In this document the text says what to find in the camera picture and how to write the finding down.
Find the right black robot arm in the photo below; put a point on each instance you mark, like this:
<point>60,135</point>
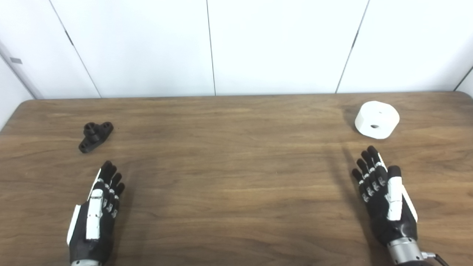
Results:
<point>404,253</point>

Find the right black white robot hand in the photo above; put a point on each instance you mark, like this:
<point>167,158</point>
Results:
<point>391,221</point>

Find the round white piece with holes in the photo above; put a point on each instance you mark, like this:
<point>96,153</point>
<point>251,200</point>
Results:
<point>377,114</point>

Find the black flanged holder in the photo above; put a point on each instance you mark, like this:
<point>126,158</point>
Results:
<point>94,137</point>

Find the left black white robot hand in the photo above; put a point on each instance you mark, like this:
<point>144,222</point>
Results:
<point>97,236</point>

